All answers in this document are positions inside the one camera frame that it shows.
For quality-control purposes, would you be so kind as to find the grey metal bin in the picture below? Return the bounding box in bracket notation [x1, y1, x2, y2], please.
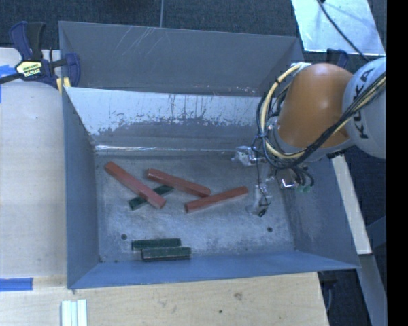
[58, 20, 362, 290]

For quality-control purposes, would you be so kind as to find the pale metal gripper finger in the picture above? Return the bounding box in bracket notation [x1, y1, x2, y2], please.
[246, 184, 272, 216]
[231, 145, 260, 165]

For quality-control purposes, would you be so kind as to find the pale wood flat board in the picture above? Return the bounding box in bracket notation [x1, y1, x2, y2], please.
[0, 81, 69, 280]

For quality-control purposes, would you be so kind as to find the red-brown flat block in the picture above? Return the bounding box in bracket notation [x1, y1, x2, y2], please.
[184, 185, 250, 214]
[104, 161, 167, 211]
[145, 168, 212, 198]

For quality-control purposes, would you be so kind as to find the dark green flat block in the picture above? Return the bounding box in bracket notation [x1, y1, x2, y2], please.
[131, 238, 182, 251]
[141, 246, 193, 262]
[127, 184, 175, 211]

